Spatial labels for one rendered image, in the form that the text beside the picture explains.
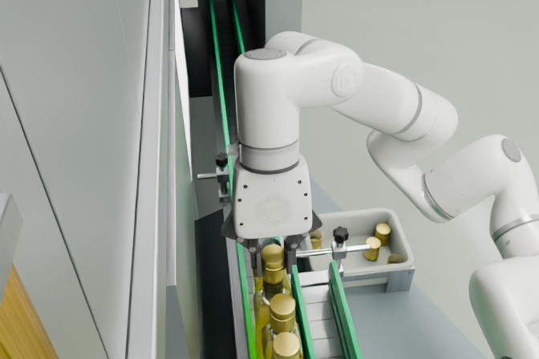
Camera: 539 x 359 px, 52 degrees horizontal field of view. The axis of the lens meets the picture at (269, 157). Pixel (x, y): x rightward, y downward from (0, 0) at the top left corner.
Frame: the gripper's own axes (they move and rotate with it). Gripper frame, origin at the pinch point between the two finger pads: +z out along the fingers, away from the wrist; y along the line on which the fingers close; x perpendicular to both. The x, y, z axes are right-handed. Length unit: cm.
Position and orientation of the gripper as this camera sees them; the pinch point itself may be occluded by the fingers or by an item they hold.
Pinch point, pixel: (273, 257)
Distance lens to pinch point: 77.7
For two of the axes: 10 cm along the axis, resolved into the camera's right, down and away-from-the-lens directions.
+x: -1.1, -4.4, 8.9
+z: 0.3, 9.0, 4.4
